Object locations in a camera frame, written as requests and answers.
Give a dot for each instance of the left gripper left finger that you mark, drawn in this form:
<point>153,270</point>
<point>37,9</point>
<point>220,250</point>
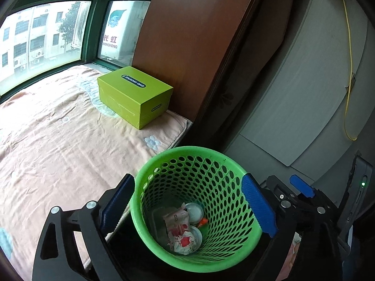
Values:
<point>57,256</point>

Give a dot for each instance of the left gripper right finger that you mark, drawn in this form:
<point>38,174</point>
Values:
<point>302,227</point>

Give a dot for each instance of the clear rectangular plastic container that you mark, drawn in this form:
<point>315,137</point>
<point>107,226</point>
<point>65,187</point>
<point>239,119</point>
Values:
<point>158,226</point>

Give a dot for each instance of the red snack wrapper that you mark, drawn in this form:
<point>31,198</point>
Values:
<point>202,222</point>

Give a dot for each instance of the clear dome plastic cup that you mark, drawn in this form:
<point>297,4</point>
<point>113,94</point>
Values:
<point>195,212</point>

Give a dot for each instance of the white red wrapper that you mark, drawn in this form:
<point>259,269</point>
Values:
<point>181,239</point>

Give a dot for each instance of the pink towel blanket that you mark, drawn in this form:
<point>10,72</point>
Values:
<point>61,146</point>

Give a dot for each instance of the green perforated plastic basket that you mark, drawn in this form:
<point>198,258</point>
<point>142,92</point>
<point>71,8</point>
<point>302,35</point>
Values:
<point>212,180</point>

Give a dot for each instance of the lime green cardboard box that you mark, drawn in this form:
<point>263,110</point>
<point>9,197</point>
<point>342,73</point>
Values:
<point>134,95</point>

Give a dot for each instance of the brown wooden cabinet panel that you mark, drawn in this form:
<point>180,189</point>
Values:
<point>185,43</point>

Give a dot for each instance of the green window frame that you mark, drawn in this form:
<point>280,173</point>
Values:
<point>43,37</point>

